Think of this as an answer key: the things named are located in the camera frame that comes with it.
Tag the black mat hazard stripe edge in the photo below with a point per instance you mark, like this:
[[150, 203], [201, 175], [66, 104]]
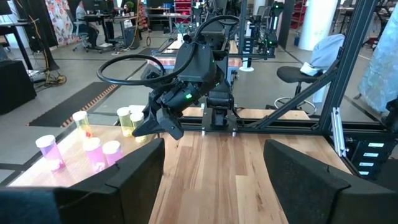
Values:
[[71, 102]]

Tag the blue patterned fabric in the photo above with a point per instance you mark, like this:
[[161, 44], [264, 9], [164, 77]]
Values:
[[382, 68]]

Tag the floral fabric curtain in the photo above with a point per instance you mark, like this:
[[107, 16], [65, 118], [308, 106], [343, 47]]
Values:
[[60, 21]]

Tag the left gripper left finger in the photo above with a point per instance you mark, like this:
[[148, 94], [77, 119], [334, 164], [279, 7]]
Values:
[[130, 193]]

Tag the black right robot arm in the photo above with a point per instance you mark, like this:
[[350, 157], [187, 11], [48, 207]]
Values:
[[219, 102]]

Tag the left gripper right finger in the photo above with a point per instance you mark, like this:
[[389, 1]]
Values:
[[311, 199]]

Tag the silver metal bracket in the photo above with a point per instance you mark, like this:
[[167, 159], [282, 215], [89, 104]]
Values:
[[337, 133]]

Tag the person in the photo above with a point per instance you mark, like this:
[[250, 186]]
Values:
[[81, 15]]

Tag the black box white labels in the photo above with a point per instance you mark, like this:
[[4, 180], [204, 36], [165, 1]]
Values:
[[354, 161]]

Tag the purple translucent medicine bottle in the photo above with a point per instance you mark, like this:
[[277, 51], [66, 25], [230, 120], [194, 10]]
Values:
[[94, 154], [50, 152], [112, 152]]

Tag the light blue garment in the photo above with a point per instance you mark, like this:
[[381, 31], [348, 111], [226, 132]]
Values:
[[326, 51]]

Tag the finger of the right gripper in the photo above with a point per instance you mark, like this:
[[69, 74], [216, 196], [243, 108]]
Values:
[[171, 124], [147, 126]]

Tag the black background robot arm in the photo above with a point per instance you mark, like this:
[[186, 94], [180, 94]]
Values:
[[270, 34]]

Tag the black stool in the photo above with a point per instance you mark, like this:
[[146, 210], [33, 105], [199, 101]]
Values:
[[295, 74]]

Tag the black aluminium rig frame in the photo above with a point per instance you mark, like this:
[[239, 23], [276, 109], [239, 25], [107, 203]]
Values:
[[351, 62]]

